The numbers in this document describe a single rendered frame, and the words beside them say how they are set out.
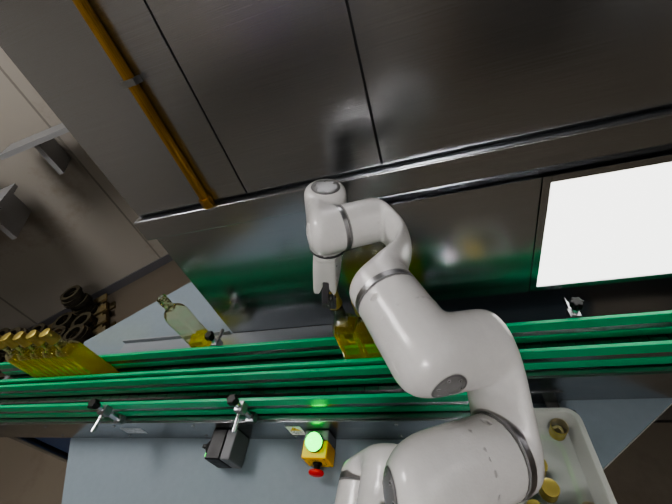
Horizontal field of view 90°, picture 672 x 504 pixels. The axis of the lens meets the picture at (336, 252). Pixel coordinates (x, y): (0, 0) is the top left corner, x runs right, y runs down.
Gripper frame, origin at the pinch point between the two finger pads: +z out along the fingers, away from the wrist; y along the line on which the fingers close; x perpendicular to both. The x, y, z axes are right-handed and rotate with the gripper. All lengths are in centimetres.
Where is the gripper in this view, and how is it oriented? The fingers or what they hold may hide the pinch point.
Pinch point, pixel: (330, 294)
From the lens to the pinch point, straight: 77.8
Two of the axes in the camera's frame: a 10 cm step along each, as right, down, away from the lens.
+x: 9.9, 0.7, -1.1
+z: 0.2, 7.4, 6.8
